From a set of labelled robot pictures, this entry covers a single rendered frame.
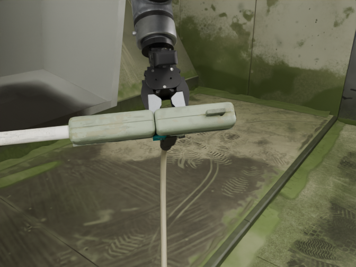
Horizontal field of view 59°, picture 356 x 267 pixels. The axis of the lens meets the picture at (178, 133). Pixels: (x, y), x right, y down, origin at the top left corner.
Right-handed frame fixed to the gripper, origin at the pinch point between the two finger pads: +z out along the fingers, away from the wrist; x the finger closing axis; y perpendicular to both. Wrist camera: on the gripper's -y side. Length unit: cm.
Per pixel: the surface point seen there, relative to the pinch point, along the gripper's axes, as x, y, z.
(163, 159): -0.1, 24.9, 1.7
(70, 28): 22, 27, -42
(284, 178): -55, 71, 9
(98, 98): 16.3, 33.1, -20.9
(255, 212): -33, 54, 21
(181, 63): -39, 172, -97
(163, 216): 1.4, 29.7, 16.9
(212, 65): -63, 168, -92
